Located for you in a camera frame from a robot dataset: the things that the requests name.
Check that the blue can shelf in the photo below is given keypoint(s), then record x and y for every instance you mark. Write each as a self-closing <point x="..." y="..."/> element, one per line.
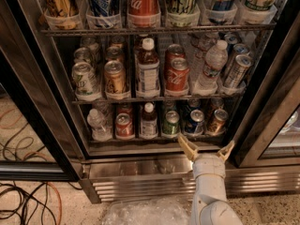
<point x="195" y="122"/>
<point x="191" y="105"/>
<point x="103" y="11"/>

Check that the silver slim can middle front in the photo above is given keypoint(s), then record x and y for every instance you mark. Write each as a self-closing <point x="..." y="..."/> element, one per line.
<point x="240" y="66"/>

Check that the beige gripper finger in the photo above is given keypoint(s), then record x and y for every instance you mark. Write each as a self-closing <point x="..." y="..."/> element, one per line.
<point x="225" y="151"/>
<point x="190" y="149"/>

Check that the top wire shelf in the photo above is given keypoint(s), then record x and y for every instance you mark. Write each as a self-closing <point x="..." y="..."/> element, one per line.
<point x="158" y="30"/>

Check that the tea bottle bottom shelf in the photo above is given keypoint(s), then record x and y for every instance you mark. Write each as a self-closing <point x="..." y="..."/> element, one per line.
<point x="149" y="121"/>

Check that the red cola can middle rear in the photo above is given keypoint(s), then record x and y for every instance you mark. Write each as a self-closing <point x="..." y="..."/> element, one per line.
<point x="174" y="51"/>

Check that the bottom wire shelf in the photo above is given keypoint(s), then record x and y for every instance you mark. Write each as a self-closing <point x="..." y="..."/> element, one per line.
<point x="160" y="139"/>

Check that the right glass fridge door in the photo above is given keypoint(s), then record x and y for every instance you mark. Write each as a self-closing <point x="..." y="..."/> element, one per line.
<point x="270" y="99"/>

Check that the orange can middle front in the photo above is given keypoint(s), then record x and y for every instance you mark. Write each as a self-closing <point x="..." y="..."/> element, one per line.
<point x="116" y="86"/>

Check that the red cola can bottom front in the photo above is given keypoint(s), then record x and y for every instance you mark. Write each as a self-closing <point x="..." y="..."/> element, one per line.
<point x="124" y="127"/>

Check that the tea bottle shelf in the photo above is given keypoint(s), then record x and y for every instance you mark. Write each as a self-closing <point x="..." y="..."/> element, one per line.
<point x="147" y="74"/>
<point x="149" y="121"/>

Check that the orange can middle rear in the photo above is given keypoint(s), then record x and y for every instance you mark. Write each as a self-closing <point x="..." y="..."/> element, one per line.
<point x="118" y="41"/>

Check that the green can bottom shelf rear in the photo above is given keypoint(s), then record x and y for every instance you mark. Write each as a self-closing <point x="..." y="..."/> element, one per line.
<point x="169" y="105"/>

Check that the blue can top shelf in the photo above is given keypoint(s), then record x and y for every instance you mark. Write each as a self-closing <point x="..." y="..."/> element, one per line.
<point x="103" y="11"/>

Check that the water bottle middle shelf front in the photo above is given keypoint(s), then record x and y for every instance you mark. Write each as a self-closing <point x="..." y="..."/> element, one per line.
<point x="214" y="61"/>

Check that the white green can middle front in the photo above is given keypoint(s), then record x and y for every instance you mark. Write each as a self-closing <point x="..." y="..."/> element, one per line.
<point x="86" y="81"/>

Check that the blue can bottom shelf front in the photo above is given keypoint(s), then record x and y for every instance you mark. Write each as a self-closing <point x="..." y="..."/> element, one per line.
<point x="195" y="122"/>

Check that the blue can bottom shelf rear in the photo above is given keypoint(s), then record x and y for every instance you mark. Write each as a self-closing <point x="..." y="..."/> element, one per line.
<point x="191" y="105"/>

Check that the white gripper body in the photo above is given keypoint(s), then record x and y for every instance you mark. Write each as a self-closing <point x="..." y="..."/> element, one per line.
<point x="208" y="165"/>

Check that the water bottle bottom shelf front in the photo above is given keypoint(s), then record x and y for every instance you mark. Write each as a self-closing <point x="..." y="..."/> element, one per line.
<point x="101" y="130"/>

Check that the white green can top right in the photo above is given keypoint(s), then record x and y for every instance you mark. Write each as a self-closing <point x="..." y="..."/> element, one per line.
<point x="255" y="11"/>

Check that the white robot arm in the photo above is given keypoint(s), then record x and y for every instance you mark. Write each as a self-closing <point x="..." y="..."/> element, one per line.
<point x="210" y="205"/>

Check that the middle wire shelf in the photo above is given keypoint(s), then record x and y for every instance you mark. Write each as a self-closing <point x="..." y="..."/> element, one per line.
<point x="143" y="99"/>

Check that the tea bottle middle shelf front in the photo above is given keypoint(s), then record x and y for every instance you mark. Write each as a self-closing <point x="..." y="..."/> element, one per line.
<point x="147" y="74"/>

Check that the orange can bottom shelf rear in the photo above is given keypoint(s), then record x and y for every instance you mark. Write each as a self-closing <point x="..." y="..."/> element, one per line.
<point x="215" y="103"/>

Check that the orange can bottom shelf front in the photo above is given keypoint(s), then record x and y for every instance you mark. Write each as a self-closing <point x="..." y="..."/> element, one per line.
<point x="217" y="121"/>

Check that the wire shelf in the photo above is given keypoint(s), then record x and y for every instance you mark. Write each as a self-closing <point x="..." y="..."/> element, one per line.
<point x="160" y="139"/>
<point x="158" y="30"/>
<point x="143" y="99"/>

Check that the water bottle middle shelf rear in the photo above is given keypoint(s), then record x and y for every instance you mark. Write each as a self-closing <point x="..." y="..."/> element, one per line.
<point x="203" y="42"/>

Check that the red cola can bottom rear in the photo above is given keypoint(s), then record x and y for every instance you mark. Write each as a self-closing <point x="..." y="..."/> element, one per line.
<point x="124" y="108"/>

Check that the silver slim can middle rear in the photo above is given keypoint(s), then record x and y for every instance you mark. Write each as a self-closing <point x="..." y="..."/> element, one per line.
<point x="232" y="39"/>

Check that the white green can middle rear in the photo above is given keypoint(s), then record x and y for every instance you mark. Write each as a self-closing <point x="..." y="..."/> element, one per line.
<point x="93" y="45"/>

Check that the steel fridge base grille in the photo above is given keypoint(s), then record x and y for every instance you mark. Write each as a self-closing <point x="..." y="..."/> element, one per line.
<point x="142" y="178"/>

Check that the water bottle shelf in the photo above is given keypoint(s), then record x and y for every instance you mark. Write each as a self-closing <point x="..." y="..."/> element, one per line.
<point x="101" y="130"/>
<point x="203" y="42"/>
<point x="214" y="61"/>
<point x="103" y="107"/>

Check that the water bottle bottom shelf rear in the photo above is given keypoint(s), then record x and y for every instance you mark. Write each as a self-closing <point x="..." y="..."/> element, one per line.
<point x="103" y="107"/>

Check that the green can bottom shelf front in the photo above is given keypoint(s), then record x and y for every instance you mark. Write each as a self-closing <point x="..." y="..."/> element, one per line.
<point x="170" y="126"/>

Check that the green white can top shelf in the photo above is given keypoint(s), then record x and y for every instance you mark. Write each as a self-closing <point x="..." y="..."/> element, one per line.
<point x="180" y="12"/>

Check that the red cola can middle front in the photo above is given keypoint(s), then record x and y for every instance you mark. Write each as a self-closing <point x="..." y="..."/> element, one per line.
<point x="177" y="75"/>

